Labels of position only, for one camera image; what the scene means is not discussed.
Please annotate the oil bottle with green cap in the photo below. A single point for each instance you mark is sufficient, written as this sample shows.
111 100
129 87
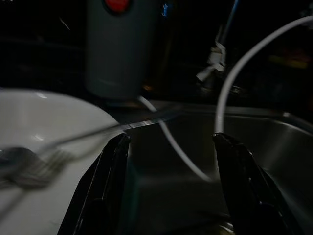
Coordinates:
166 49

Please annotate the white tape strips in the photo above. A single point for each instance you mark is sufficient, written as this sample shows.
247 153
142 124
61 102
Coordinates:
215 61

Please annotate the silver metal fork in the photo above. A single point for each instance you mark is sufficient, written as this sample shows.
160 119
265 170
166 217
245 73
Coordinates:
56 161

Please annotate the grey water filter canister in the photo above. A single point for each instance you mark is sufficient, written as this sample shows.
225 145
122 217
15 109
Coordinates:
117 49

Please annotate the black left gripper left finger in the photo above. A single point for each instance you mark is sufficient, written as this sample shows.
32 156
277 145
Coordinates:
105 191

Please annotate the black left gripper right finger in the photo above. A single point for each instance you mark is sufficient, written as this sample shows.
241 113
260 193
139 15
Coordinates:
247 195

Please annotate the stainless steel sink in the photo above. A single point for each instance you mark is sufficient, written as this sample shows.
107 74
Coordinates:
281 147

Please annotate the white ceramic bowl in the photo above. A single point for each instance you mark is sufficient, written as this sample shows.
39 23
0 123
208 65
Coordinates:
36 115

